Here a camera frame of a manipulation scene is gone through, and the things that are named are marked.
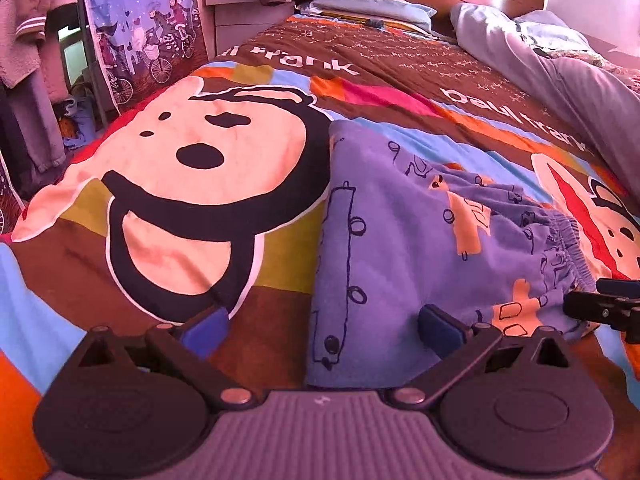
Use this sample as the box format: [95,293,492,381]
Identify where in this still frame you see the blue patterned kids pants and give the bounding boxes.
[306,120,596,389]

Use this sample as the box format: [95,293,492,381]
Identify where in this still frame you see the colourful paul frank bedspread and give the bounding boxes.
[1,18,639,479]

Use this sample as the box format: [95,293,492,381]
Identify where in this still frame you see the grey lilac duvet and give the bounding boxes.
[450,3,639,198]

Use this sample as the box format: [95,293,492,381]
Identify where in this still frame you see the white bedside cabinet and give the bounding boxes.
[204,0,294,55]

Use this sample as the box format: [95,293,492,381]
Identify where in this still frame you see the blue cartoon wardrobe curtain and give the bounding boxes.
[84,0,207,113]

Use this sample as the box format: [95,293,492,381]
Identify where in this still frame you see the light blue pillow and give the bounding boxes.
[296,0,437,32]

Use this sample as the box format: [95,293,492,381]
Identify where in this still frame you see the hanging pink fleece garment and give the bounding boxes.
[1,0,78,89]

